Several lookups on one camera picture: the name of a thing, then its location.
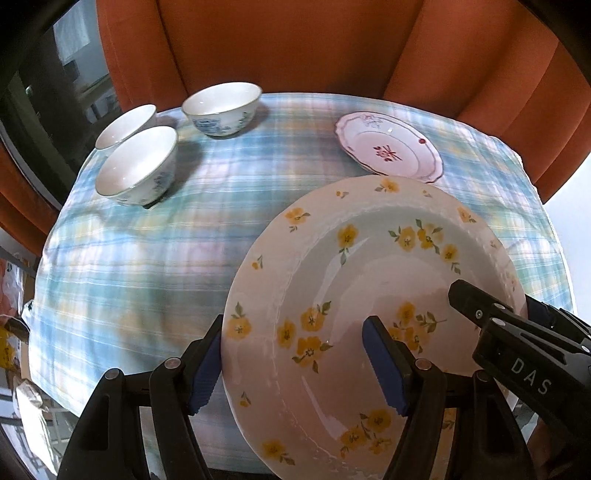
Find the pink flower scalloped plate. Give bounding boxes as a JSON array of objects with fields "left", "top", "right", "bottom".
[{"left": 335, "top": 112, "right": 445, "bottom": 184}]

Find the narrow orange curtain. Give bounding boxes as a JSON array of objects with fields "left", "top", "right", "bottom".
[{"left": 0, "top": 143, "right": 61, "bottom": 257}]

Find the wide orange curtain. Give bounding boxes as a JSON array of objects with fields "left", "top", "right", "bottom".
[{"left": 96, "top": 0, "right": 591, "bottom": 204}]

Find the yellow flower plate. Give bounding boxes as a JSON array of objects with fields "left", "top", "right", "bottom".
[{"left": 222, "top": 174, "right": 527, "bottom": 478}]

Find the white bowl blue flower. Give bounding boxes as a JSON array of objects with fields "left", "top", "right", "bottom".
[{"left": 95, "top": 126, "right": 179, "bottom": 207}]

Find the dark glass window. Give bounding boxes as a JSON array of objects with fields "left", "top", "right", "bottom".
[{"left": 0, "top": 0, "right": 116, "bottom": 208}]

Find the plaid tablecloth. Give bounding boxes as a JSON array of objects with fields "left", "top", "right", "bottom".
[{"left": 21, "top": 92, "right": 573, "bottom": 476}]

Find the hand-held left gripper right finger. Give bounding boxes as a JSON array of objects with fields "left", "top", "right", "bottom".
[{"left": 362, "top": 315, "right": 532, "bottom": 480}]

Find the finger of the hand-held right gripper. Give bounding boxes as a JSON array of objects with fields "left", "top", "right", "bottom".
[
  {"left": 449, "top": 279, "right": 528, "bottom": 332},
  {"left": 524, "top": 294, "right": 591, "bottom": 357}
]

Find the yellow packet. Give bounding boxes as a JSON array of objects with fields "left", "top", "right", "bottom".
[{"left": 0, "top": 318, "right": 29, "bottom": 370}]

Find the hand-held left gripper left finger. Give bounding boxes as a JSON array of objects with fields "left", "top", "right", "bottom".
[{"left": 58, "top": 314, "right": 225, "bottom": 480}]

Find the large blue pattern bowl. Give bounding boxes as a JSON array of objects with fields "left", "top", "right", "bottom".
[{"left": 181, "top": 82, "right": 263, "bottom": 139}]

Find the small white bowl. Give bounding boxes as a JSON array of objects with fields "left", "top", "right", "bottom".
[{"left": 95, "top": 104, "right": 158, "bottom": 151}]

